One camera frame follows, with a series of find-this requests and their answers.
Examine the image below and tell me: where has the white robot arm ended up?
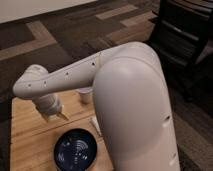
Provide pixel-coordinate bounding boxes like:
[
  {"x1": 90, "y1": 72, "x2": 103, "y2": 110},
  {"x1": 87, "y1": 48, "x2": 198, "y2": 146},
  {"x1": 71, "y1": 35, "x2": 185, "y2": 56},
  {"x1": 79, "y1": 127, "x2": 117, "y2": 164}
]
[{"x1": 13, "y1": 42, "x2": 180, "y2": 171}]

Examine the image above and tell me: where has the dark blue ceramic bowl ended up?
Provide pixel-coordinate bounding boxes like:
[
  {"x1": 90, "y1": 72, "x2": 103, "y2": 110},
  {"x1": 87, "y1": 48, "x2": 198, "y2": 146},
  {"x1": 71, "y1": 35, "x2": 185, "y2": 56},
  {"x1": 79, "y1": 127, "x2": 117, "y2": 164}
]
[{"x1": 53, "y1": 128, "x2": 97, "y2": 171}]

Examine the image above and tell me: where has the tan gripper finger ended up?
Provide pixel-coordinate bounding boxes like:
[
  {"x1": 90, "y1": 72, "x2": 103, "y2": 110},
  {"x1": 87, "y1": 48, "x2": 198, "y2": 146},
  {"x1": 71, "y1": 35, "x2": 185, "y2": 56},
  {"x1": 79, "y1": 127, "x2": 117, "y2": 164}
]
[
  {"x1": 42, "y1": 114, "x2": 50, "y2": 122},
  {"x1": 57, "y1": 113, "x2": 69, "y2": 120}
]

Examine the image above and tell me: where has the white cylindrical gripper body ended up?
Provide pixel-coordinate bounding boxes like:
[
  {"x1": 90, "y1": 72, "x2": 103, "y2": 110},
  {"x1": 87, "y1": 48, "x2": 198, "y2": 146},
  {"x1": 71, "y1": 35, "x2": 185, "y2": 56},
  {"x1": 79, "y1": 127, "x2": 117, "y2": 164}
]
[{"x1": 32, "y1": 94, "x2": 62, "y2": 116}]

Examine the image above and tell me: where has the white paper cup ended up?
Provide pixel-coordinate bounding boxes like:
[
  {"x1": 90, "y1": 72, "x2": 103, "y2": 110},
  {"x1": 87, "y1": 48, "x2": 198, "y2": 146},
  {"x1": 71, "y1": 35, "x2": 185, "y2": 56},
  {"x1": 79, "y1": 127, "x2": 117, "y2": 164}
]
[{"x1": 77, "y1": 87, "x2": 92, "y2": 104}]

